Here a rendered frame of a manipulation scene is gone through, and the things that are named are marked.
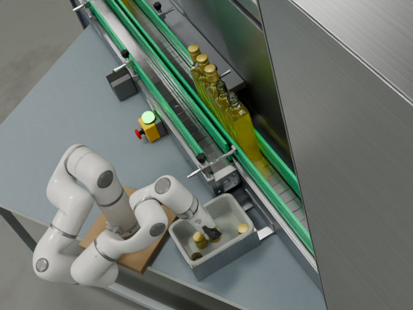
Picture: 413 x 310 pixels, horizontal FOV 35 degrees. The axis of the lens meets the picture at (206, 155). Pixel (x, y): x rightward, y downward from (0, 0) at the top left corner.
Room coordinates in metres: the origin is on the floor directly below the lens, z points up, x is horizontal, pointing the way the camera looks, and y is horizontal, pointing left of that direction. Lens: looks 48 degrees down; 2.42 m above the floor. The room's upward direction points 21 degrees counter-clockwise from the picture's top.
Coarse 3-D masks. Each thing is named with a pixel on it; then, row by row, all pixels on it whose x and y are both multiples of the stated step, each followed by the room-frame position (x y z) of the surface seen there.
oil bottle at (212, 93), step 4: (208, 84) 1.46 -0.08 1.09; (208, 88) 1.44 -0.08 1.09; (212, 88) 1.43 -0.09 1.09; (208, 92) 1.44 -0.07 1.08; (212, 92) 1.42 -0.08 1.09; (216, 92) 1.41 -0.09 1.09; (208, 96) 1.45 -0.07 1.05; (212, 96) 1.41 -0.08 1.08; (212, 100) 1.42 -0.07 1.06; (212, 104) 1.43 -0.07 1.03; (212, 108) 1.45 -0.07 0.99; (216, 112) 1.42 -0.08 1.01; (216, 116) 1.43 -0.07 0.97; (220, 120) 1.41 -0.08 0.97
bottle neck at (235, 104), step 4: (228, 92) 1.34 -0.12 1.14; (232, 92) 1.33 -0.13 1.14; (228, 96) 1.32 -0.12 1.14; (232, 96) 1.34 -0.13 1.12; (236, 96) 1.32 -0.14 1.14; (228, 100) 1.32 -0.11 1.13; (232, 100) 1.31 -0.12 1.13; (236, 100) 1.31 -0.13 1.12; (232, 104) 1.31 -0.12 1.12; (236, 104) 1.31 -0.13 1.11; (232, 108) 1.32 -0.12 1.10; (236, 108) 1.31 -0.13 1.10
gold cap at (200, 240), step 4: (196, 232) 1.16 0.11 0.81; (196, 236) 1.15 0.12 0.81; (200, 236) 1.14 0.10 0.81; (204, 236) 1.14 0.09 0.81; (196, 240) 1.13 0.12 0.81; (200, 240) 1.13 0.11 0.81; (204, 240) 1.13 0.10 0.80; (196, 244) 1.14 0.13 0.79; (200, 244) 1.13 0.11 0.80; (204, 244) 1.13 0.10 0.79; (200, 248) 1.13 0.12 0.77
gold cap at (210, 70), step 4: (208, 68) 1.44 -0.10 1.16; (212, 68) 1.43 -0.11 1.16; (208, 72) 1.43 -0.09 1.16; (212, 72) 1.42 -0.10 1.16; (216, 72) 1.43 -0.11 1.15; (208, 76) 1.43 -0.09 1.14; (212, 76) 1.42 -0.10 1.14; (216, 76) 1.43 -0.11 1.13; (208, 80) 1.43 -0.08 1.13; (212, 80) 1.42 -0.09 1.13; (216, 80) 1.42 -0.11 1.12
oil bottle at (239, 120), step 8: (240, 104) 1.33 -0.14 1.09; (232, 112) 1.31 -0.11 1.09; (240, 112) 1.30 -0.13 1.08; (248, 112) 1.31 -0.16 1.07; (232, 120) 1.30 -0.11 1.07; (240, 120) 1.30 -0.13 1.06; (248, 120) 1.30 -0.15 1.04; (232, 128) 1.32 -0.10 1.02; (240, 128) 1.30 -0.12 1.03; (248, 128) 1.30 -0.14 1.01; (240, 136) 1.29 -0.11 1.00; (248, 136) 1.30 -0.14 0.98; (240, 144) 1.30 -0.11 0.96; (248, 144) 1.30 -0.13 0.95; (256, 144) 1.30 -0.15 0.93; (248, 152) 1.30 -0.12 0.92; (256, 152) 1.30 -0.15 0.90
